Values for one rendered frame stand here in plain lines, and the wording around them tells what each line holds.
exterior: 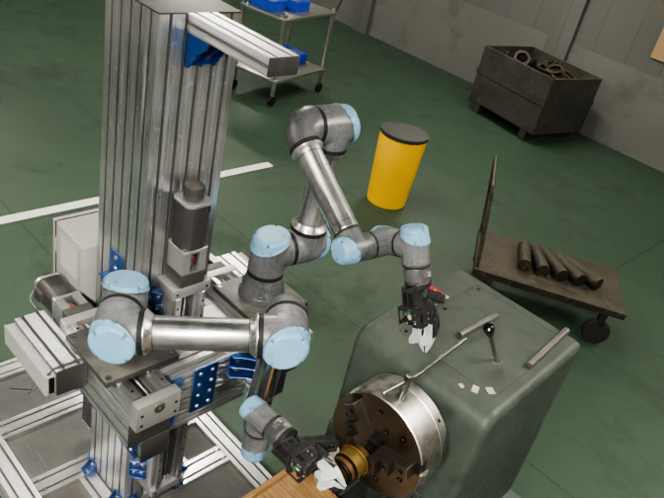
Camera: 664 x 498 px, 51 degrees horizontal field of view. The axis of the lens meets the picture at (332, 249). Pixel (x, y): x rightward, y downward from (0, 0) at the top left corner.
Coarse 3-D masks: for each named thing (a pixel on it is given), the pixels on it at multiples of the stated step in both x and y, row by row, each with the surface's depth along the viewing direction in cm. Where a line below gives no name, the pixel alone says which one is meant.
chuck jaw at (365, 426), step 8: (360, 392) 190; (352, 400) 190; (360, 400) 188; (352, 408) 187; (360, 408) 188; (352, 416) 188; (360, 416) 187; (368, 416) 189; (352, 424) 186; (360, 424) 186; (368, 424) 188; (352, 432) 187; (360, 432) 186; (368, 432) 188; (352, 440) 184; (360, 440) 185
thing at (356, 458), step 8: (344, 448) 184; (352, 448) 183; (360, 448) 184; (336, 456) 182; (344, 456) 181; (352, 456) 180; (360, 456) 181; (344, 464) 179; (352, 464) 180; (360, 464) 180; (368, 464) 182; (344, 472) 184; (352, 472) 179; (360, 472) 180; (352, 480) 180
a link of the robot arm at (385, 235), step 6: (378, 228) 191; (384, 228) 189; (390, 228) 189; (396, 228) 188; (378, 234) 185; (384, 234) 186; (390, 234) 186; (396, 234) 185; (378, 240) 184; (384, 240) 185; (390, 240) 185; (384, 246) 185; (390, 246) 185; (378, 252) 184; (384, 252) 186; (390, 252) 187
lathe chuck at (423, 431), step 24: (384, 384) 190; (336, 408) 198; (384, 408) 184; (408, 408) 183; (336, 432) 201; (384, 432) 187; (408, 432) 181; (432, 432) 184; (408, 456) 183; (432, 456) 184; (384, 480) 192; (408, 480) 186
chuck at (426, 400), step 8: (376, 376) 198; (384, 376) 195; (392, 376) 194; (400, 376) 194; (416, 392) 189; (424, 392) 190; (424, 400) 188; (432, 408) 187; (432, 416) 186; (440, 416) 188; (440, 424) 187; (440, 432) 186; (440, 464) 190
